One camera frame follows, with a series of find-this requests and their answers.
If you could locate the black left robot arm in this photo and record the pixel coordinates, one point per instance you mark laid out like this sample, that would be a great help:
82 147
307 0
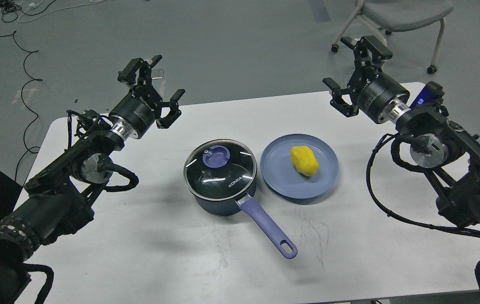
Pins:
61 196

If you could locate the blue round plate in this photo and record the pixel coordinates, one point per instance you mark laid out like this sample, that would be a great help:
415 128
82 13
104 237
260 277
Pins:
282 177

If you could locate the dark blue saucepan purple handle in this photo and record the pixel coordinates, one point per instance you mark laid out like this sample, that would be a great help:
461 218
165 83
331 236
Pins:
246 202

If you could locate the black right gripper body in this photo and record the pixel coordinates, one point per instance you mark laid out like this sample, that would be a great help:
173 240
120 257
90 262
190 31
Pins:
372 92

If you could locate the grey office chair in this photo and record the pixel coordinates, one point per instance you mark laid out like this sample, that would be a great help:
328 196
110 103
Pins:
394 16

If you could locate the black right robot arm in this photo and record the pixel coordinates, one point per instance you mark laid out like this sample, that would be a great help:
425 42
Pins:
425 142

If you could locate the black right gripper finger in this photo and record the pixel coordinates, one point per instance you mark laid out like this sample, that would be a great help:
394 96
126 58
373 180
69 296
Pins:
337 101
369 54

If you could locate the yellow potato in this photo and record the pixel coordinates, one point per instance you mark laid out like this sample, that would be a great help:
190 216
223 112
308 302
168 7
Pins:
304 160

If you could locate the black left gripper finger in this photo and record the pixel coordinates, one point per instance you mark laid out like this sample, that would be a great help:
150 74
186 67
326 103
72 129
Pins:
174 111
140 72

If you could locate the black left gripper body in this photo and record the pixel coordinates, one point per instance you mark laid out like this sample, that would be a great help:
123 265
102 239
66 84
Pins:
137 111

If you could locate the glass pot lid purple knob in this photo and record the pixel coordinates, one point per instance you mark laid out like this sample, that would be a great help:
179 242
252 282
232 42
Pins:
220 170

